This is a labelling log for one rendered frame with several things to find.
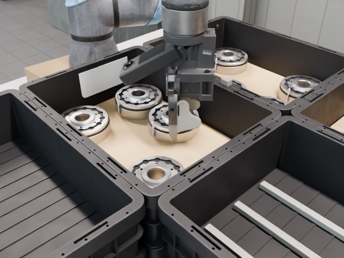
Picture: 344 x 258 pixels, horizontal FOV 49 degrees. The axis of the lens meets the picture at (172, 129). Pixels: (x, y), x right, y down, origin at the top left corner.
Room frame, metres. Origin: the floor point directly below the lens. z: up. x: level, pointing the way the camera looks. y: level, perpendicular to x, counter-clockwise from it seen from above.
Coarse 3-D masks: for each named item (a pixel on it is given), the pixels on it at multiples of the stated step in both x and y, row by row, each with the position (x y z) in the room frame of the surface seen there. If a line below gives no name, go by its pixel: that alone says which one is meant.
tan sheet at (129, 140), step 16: (112, 112) 0.69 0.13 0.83; (112, 128) 0.63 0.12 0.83; (128, 128) 0.63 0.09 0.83; (144, 128) 0.63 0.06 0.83; (208, 128) 0.63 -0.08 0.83; (112, 144) 0.58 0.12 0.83; (128, 144) 0.58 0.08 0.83; (144, 144) 0.58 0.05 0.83; (160, 144) 0.58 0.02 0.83; (176, 144) 0.58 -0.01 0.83; (192, 144) 0.58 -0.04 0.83; (208, 144) 0.58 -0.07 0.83; (128, 160) 0.53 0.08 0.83; (176, 160) 0.53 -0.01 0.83; (192, 160) 0.53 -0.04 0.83
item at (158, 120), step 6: (156, 108) 0.66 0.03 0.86; (162, 108) 0.66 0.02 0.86; (150, 114) 0.63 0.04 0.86; (156, 114) 0.64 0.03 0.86; (192, 114) 0.64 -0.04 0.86; (198, 114) 0.63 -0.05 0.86; (150, 120) 0.61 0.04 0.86; (156, 120) 0.62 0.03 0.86; (162, 120) 0.61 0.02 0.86; (156, 126) 0.59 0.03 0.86; (162, 126) 0.59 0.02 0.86
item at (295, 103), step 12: (240, 24) 0.97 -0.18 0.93; (252, 24) 0.96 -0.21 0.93; (276, 36) 0.89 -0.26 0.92; (288, 36) 0.87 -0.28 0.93; (312, 48) 0.81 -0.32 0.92; (324, 48) 0.80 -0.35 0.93; (324, 84) 0.63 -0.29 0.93; (252, 96) 0.59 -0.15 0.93; (300, 96) 0.59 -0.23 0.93; (276, 108) 0.55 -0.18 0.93; (288, 108) 0.55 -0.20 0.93
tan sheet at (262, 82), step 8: (248, 64) 0.93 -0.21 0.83; (248, 72) 0.88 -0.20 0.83; (256, 72) 0.88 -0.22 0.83; (264, 72) 0.88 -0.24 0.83; (240, 80) 0.84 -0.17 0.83; (248, 80) 0.84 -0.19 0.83; (256, 80) 0.84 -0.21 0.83; (264, 80) 0.84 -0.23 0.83; (272, 80) 0.84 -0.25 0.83; (280, 80) 0.84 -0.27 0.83; (248, 88) 0.80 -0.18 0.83; (256, 88) 0.80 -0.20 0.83; (264, 88) 0.80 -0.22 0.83; (272, 88) 0.80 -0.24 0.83; (272, 96) 0.76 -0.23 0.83
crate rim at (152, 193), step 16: (128, 48) 0.80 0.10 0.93; (144, 48) 0.80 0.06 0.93; (80, 64) 0.72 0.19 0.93; (48, 80) 0.66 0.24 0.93; (32, 96) 0.59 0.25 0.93; (240, 96) 0.59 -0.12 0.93; (48, 112) 0.54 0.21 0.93; (272, 112) 0.54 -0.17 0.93; (64, 128) 0.49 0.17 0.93; (256, 128) 0.49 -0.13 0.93; (96, 144) 0.45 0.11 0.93; (224, 144) 0.45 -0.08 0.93; (112, 160) 0.41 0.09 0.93; (208, 160) 0.41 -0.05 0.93; (128, 176) 0.38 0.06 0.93; (176, 176) 0.38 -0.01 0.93; (144, 192) 0.35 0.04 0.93; (160, 192) 0.35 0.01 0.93
